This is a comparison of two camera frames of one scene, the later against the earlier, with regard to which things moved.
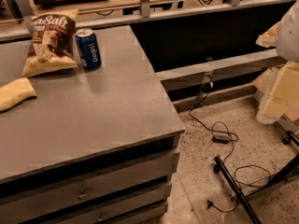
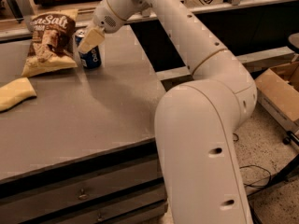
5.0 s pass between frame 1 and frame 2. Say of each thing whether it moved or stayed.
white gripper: moved
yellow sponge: stayed
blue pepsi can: stayed
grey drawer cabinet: stayed
